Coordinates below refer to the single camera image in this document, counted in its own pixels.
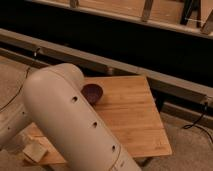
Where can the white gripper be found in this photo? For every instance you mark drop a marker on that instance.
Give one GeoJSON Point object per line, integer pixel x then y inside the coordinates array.
{"type": "Point", "coordinates": [15, 144]}

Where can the white eraser block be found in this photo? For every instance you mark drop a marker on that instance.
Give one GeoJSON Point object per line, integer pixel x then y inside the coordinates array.
{"type": "Point", "coordinates": [34, 152]}

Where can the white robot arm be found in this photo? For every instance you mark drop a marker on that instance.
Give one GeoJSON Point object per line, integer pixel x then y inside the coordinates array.
{"type": "Point", "coordinates": [52, 99]}

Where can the dark red bowl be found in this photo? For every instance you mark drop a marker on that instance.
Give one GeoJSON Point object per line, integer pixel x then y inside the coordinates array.
{"type": "Point", "coordinates": [92, 93]}

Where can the wooden table board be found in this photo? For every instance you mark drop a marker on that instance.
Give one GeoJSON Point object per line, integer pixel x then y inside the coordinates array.
{"type": "Point", "coordinates": [128, 110]}

